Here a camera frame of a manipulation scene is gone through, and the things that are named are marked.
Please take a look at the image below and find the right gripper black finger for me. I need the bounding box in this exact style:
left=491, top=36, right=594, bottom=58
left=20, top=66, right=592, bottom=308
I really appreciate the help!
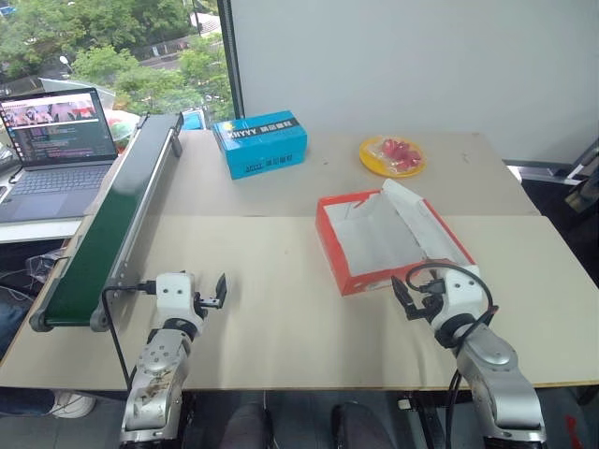
left=390, top=275, right=415, bottom=309

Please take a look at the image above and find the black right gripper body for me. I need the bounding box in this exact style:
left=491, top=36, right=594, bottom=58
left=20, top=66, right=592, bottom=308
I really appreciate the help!
left=404, top=296, right=444, bottom=324

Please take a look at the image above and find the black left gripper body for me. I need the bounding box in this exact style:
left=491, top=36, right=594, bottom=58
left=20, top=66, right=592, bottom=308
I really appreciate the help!
left=192, top=291, right=224, bottom=319

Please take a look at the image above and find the red cardboard box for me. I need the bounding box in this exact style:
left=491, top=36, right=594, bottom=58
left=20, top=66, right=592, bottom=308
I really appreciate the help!
left=314, top=178, right=481, bottom=297

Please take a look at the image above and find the green conveyor belt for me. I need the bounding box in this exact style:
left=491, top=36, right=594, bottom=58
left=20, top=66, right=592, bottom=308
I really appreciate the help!
left=28, top=111, right=185, bottom=334

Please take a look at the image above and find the blue cardboard box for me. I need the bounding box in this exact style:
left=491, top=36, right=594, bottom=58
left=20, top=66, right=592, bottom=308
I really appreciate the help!
left=212, top=109, right=310, bottom=181

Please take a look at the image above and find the blue and white plastic container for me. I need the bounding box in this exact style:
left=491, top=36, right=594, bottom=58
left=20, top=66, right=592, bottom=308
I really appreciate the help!
left=181, top=108, right=208, bottom=133

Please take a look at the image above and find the white tissue paper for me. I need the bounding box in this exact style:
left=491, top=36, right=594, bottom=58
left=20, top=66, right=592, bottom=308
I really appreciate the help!
left=324, top=192, right=463, bottom=278

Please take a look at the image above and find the yellow plate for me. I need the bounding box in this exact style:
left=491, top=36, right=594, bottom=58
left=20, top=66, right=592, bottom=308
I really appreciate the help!
left=358, top=135, right=428, bottom=180

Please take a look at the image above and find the bag of red candies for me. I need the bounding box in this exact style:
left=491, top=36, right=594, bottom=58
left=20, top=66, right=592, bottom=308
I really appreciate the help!
left=371, top=136, right=423, bottom=170

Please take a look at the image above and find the white sneaker of bystander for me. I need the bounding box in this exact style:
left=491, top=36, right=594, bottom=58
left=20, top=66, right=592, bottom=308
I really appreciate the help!
left=48, top=390, right=97, bottom=419

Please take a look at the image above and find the crumpled clear plastic bag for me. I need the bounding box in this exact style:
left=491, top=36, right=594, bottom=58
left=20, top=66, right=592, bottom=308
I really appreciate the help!
left=24, top=253, right=70, bottom=283

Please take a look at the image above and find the plastic bag with colourful items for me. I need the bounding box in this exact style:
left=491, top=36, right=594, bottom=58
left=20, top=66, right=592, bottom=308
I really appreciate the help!
left=104, top=109, right=142, bottom=153

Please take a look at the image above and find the grey open laptop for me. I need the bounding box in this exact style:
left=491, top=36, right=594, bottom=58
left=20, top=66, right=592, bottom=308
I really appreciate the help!
left=0, top=87, right=120, bottom=225

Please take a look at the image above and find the bystander leg in jeans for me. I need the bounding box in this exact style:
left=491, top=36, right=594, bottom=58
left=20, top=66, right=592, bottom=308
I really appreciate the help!
left=0, top=298, right=58, bottom=418

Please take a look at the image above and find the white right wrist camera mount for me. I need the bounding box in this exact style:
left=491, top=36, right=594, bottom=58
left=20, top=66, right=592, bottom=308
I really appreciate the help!
left=438, top=268, right=486, bottom=329

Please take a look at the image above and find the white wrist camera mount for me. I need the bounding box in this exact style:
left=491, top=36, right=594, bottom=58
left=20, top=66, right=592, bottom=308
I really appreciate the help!
left=438, top=268, right=486, bottom=329
left=153, top=271, right=210, bottom=331

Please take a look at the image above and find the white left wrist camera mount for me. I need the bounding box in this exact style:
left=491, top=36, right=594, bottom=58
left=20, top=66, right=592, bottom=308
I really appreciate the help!
left=153, top=271, right=210, bottom=331

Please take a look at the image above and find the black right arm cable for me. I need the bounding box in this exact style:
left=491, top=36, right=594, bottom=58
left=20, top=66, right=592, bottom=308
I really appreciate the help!
left=403, top=262, right=500, bottom=422

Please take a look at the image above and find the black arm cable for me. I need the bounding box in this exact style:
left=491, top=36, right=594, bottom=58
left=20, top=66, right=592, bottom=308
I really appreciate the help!
left=403, top=262, right=500, bottom=422
left=101, top=280, right=158, bottom=392

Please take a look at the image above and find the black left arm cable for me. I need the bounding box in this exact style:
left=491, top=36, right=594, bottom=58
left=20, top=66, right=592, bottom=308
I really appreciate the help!
left=101, top=280, right=158, bottom=392

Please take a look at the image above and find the black table bracket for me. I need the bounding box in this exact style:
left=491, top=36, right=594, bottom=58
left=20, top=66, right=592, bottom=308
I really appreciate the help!
left=396, top=391, right=451, bottom=443

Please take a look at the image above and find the grey metal frame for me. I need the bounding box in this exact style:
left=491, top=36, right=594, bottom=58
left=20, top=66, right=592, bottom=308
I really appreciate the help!
left=504, top=138, right=599, bottom=189

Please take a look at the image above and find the black window frame post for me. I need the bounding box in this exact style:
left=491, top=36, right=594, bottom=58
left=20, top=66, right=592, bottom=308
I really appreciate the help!
left=216, top=0, right=245, bottom=121

